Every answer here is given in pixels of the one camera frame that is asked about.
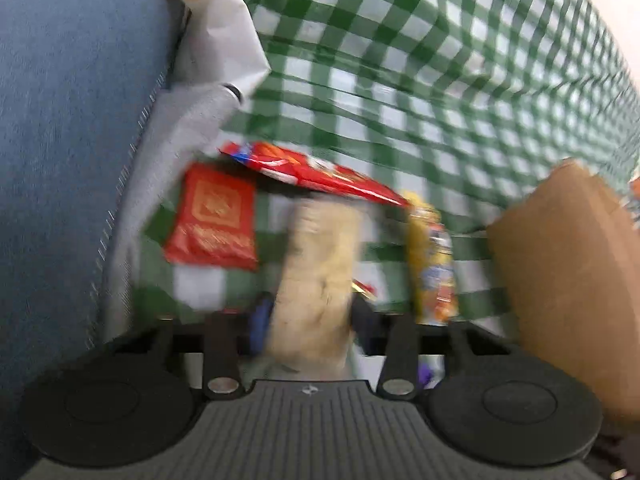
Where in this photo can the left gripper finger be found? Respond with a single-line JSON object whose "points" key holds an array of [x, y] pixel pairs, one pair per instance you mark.
{"points": [[395, 338]]}

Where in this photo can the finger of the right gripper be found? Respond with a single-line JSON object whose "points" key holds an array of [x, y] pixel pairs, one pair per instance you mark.
{"points": [[228, 337]]}

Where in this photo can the purple candy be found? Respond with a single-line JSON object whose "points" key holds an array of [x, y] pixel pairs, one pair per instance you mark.
{"points": [[431, 370]]}

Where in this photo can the beige cereal bar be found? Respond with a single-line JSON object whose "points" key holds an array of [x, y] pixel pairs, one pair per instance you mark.
{"points": [[309, 328]]}

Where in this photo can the red square Chinese snack packet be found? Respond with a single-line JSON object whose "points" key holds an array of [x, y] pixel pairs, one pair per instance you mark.
{"points": [[215, 221]]}

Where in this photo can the long red snack wrapper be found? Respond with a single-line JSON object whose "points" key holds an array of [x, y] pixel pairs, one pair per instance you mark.
{"points": [[310, 172]]}

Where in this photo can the small gold red candy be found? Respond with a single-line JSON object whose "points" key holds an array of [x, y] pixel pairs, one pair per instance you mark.
{"points": [[367, 291]]}

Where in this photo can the yellow wrapped bun snack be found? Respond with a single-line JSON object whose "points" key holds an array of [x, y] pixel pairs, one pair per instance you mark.
{"points": [[430, 263]]}

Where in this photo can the cardboard box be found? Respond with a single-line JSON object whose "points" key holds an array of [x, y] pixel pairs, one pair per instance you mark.
{"points": [[569, 258]]}

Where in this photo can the green white checkered cloth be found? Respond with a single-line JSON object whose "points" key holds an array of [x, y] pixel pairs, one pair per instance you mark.
{"points": [[468, 103]]}

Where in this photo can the white grey paper bag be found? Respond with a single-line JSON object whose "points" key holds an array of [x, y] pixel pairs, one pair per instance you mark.
{"points": [[218, 65]]}

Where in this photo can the blue sofa cushion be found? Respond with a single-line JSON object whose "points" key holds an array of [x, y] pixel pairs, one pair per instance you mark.
{"points": [[78, 81]]}

